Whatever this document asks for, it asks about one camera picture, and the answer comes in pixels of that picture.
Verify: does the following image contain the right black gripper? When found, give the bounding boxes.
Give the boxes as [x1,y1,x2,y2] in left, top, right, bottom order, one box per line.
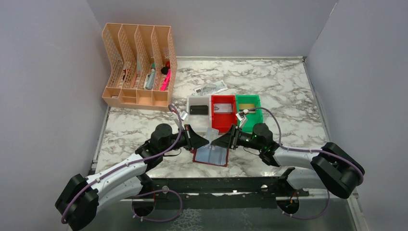
[212,123,264,151]

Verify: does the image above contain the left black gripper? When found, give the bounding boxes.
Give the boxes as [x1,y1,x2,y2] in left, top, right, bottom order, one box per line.
[161,125,209,154]

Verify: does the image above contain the red leather card holder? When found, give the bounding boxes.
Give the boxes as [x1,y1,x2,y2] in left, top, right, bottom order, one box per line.
[192,145,229,167]

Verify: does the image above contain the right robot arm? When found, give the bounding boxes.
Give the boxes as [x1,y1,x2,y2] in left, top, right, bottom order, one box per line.
[211,123,365,199]

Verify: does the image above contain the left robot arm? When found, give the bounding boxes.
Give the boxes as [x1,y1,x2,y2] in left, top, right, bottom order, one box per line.
[55,124,209,231]

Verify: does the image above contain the black credit card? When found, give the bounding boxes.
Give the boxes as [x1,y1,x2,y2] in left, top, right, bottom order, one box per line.
[189,105,209,115]

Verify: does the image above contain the silver credit card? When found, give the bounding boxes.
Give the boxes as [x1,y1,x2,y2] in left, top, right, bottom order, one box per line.
[213,103,233,114]

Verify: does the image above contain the gold credit card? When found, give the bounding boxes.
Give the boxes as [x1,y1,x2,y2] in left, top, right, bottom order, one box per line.
[238,103,255,111]

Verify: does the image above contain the red plastic bin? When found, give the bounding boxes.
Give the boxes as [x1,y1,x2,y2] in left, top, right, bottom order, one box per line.
[211,95,238,133]

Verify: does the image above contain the white plastic bin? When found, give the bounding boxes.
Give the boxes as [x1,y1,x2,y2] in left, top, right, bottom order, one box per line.
[185,95,212,133]

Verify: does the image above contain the green plastic bin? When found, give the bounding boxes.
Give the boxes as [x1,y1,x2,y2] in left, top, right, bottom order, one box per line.
[235,95,263,133]

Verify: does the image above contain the paper receipts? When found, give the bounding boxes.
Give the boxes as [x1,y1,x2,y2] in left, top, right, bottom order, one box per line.
[192,80,228,96]

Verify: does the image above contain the pink highlighter pen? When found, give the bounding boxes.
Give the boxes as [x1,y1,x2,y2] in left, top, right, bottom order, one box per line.
[160,66,171,91]

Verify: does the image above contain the grey green marker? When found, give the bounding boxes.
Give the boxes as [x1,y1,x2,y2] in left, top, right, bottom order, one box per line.
[144,63,156,90]

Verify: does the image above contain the peach plastic file organizer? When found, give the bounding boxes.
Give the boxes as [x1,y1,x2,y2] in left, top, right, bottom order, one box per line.
[102,23,178,111]

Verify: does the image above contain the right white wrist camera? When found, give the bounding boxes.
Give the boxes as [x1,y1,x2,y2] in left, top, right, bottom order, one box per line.
[236,109,250,121]

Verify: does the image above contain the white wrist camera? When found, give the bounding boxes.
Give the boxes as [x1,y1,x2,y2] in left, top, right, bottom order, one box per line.
[179,111,189,121]
[236,109,250,121]

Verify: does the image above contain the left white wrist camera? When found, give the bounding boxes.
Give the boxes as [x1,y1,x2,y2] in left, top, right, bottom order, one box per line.
[179,111,189,121]

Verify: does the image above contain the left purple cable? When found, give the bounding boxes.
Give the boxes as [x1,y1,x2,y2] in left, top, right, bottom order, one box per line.
[60,103,184,224]

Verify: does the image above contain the purple cable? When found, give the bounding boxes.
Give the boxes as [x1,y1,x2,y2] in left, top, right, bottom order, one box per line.
[237,107,365,186]
[60,103,184,224]

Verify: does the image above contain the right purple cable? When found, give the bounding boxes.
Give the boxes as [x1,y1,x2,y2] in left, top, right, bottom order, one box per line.
[237,107,365,186]

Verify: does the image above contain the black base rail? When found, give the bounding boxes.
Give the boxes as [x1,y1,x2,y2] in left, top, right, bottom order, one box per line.
[125,167,309,215]

